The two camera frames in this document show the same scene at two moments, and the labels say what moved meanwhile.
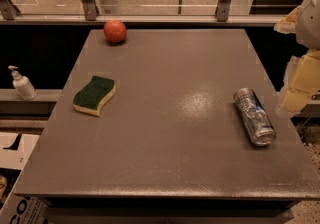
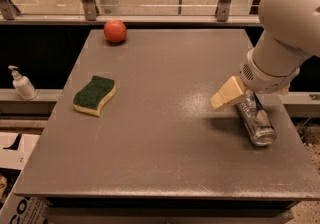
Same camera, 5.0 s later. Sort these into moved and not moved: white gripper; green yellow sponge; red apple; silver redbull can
Moved: white gripper
Not moved: green yellow sponge; red apple; silver redbull can
